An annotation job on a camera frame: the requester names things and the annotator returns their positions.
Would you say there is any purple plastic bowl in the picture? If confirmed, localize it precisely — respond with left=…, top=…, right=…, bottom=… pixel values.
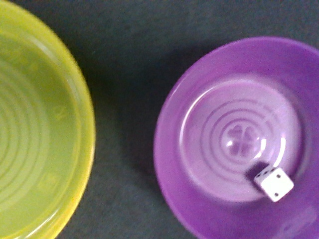
left=154, top=37, right=319, bottom=239

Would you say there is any black tablecloth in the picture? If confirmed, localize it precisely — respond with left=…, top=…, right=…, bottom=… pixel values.
left=17, top=0, right=319, bottom=239

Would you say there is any yellow plastic plate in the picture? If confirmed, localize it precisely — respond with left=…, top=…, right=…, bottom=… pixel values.
left=0, top=0, right=96, bottom=239

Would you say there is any white die front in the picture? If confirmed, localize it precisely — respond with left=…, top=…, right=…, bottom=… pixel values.
left=254, top=165, right=294, bottom=202

